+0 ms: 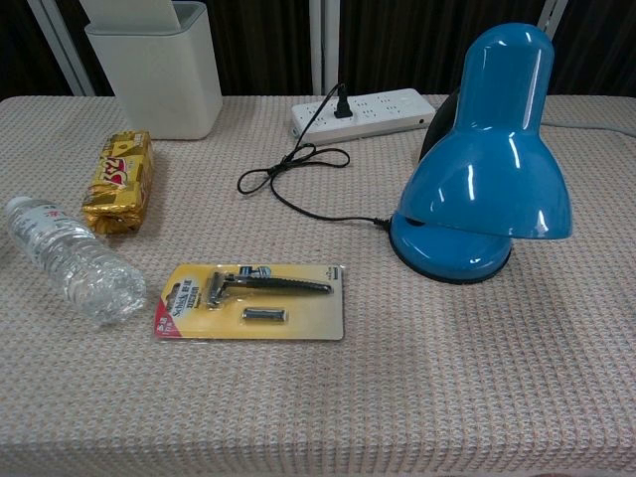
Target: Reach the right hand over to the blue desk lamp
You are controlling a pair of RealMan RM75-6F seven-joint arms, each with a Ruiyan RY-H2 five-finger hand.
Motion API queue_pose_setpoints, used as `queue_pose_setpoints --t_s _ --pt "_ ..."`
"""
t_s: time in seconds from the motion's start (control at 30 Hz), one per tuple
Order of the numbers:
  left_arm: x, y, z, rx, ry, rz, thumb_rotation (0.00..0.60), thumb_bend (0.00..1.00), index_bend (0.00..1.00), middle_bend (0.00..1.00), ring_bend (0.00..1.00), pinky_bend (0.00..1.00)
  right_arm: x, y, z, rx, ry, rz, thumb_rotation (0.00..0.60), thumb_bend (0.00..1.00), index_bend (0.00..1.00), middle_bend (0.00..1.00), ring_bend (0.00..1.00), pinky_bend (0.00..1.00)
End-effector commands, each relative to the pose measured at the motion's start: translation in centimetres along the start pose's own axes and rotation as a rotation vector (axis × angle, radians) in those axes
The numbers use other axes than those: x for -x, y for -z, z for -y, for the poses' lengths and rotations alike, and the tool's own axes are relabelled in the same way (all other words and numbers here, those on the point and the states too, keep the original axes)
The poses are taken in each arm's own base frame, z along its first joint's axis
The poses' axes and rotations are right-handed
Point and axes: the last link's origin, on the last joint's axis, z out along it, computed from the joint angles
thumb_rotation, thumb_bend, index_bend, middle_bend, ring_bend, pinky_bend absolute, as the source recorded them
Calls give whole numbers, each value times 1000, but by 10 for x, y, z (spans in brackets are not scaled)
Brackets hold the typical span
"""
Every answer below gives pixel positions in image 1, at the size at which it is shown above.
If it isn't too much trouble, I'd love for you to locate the blue table lamp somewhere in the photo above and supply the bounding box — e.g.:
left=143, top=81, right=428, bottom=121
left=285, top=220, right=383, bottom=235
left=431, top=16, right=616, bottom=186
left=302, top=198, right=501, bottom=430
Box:
left=389, top=22, right=574, bottom=285

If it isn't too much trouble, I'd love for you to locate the yellow razor blister pack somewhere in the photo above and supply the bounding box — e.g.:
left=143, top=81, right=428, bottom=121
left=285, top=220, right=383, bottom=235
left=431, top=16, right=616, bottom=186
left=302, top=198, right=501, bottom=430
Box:
left=153, top=262, right=346, bottom=342

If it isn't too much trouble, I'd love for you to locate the beige woven tablecloth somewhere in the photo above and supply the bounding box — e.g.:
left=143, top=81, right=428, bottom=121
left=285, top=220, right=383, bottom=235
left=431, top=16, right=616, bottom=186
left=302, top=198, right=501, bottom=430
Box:
left=0, top=93, right=636, bottom=477

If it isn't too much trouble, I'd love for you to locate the white power strip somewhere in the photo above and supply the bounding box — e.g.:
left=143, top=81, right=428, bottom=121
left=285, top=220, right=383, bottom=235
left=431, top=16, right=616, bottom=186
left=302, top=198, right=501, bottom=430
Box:
left=290, top=87, right=436, bottom=146

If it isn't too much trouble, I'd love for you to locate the gold foil snack pack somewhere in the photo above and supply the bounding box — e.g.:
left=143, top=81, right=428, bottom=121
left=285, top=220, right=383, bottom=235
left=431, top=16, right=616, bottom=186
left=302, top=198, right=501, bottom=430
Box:
left=80, top=129, right=155, bottom=236

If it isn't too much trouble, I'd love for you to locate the white plastic bin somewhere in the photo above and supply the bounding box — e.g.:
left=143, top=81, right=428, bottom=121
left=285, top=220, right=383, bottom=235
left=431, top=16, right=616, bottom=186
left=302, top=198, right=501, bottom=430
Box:
left=79, top=0, right=224, bottom=141

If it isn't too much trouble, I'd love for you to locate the clear plastic water bottle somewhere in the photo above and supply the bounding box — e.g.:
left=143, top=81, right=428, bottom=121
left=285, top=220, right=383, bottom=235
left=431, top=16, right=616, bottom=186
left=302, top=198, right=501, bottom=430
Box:
left=4, top=196, right=147, bottom=324

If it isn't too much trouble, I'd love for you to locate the black lamp power cord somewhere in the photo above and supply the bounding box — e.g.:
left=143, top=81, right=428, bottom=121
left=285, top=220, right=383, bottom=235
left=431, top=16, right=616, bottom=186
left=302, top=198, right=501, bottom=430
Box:
left=237, top=82, right=393, bottom=230

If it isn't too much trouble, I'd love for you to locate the white metal frame post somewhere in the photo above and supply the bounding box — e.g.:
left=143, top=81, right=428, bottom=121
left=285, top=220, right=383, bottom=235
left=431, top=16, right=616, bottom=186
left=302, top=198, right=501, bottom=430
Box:
left=27, top=0, right=95, bottom=97
left=540, top=0, right=569, bottom=37
left=308, top=0, right=341, bottom=95

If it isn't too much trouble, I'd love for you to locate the grey power strip cable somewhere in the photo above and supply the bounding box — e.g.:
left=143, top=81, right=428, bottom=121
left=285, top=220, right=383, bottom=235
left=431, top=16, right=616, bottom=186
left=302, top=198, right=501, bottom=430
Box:
left=540, top=120, right=636, bottom=137

